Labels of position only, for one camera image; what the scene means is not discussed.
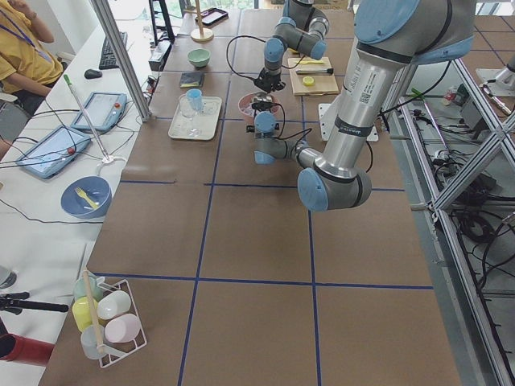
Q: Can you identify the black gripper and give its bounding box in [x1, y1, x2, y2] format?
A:
[253, 68, 286, 92]
[250, 101, 280, 115]

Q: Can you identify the metal ice scoop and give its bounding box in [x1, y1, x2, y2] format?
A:
[253, 91, 274, 103]

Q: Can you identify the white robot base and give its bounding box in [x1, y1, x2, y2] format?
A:
[318, 103, 379, 142]

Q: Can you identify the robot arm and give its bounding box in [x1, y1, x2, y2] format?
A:
[253, 0, 330, 93]
[253, 0, 476, 211]

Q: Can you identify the pile of clear ice cubes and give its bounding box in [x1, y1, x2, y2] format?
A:
[238, 94, 255, 125]

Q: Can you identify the blue plastic cup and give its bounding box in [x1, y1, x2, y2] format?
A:
[186, 88, 203, 113]

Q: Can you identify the wooden cup stand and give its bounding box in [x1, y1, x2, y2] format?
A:
[190, 0, 214, 43]

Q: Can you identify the pink bowl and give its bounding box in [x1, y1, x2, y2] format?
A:
[238, 92, 282, 125]

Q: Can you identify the wooden cutting board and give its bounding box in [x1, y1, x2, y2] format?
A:
[287, 56, 340, 97]

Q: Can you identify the yellow plastic knife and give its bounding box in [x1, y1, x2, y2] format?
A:
[294, 60, 325, 65]

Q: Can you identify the lemon half slice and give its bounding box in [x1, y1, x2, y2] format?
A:
[302, 76, 315, 87]

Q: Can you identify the grey folded cloth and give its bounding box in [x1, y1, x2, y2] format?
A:
[179, 72, 204, 88]

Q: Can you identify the green bowl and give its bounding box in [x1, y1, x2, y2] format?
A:
[187, 48, 211, 68]

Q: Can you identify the clear wine glass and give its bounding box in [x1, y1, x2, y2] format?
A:
[179, 94, 200, 138]

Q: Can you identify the cream bear tray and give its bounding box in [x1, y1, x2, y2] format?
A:
[168, 96, 222, 141]

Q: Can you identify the blue teach pendant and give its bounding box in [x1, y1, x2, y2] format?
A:
[84, 92, 127, 133]
[15, 125, 91, 179]

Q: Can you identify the black keyboard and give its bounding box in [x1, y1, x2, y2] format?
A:
[98, 37, 119, 70]

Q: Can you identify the black computer mouse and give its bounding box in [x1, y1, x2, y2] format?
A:
[84, 68, 103, 80]

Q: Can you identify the blue bowl with fork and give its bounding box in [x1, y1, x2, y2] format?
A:
[60, 175, 112, 220]

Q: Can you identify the yellow plastic fork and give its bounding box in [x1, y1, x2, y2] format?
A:
[75, 187, 98, 210]

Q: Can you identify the person in yellow shirt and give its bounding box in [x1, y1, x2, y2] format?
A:
[1, 1, 64, 115]

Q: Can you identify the aluminium frame post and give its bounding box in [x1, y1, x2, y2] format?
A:
[91, 0, 151, 122]

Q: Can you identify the white wire cup rack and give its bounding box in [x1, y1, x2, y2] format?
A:
[72, 269, 148, 368]

